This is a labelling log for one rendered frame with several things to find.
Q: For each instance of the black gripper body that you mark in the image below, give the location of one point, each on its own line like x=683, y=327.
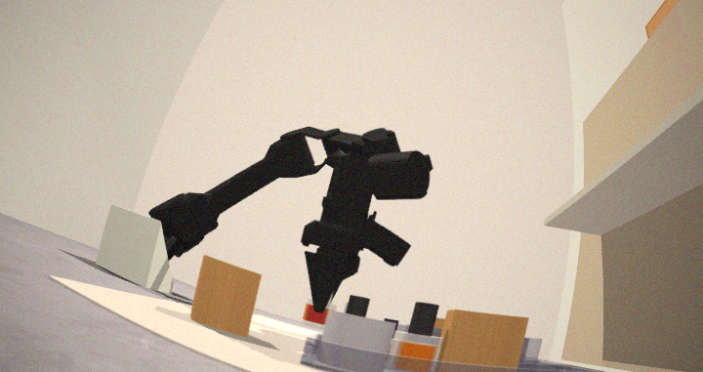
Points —
x=338, y=231

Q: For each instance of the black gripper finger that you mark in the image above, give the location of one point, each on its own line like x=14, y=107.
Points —
x=344, y=276
x=324, y=273

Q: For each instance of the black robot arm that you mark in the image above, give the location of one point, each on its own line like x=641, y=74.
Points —
x=364, y=165

